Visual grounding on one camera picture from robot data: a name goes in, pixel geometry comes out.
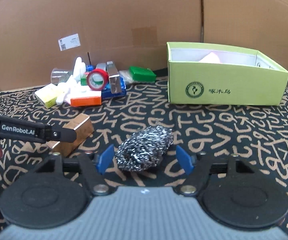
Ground clear plastic bag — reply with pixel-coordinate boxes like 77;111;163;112
119;70;134;85

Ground white shipping label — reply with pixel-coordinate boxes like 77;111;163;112
58;34;81;51

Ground blue flat packet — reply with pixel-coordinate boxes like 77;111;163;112
102;80;127;100

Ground gold rectangular box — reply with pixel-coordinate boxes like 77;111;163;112
46;113;94;157

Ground blue small box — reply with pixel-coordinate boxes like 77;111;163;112
85;64;95;72

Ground white yellow medicine box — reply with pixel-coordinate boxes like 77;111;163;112
34;83;58;109

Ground green plastic case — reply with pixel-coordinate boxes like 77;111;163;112
129;66;156;82

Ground red tape roll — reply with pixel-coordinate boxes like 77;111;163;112
87;69;109;91

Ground large brown cardboard sheet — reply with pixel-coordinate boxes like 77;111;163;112
0;0;288;90

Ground black white knitted ball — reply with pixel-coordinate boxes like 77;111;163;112
115;125;173;172

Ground lime green shoe box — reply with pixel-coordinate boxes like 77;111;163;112
167;42;288;106

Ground clear plastic cup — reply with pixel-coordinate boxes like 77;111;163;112
51;68;72;85

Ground white rolled socks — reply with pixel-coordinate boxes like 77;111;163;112
56;57;86;106

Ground pink item in box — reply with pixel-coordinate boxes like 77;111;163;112
198;52;221;64

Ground white orange box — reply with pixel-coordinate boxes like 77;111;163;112
70;90;102;107

